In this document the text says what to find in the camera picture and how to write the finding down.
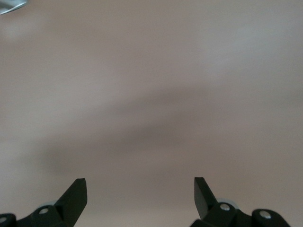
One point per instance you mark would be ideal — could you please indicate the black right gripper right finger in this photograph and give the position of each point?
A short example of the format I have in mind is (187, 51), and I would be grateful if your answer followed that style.
(207, 205)

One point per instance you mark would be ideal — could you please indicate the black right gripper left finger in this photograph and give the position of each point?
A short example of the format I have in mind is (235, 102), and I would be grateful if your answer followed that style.
(68, 205)

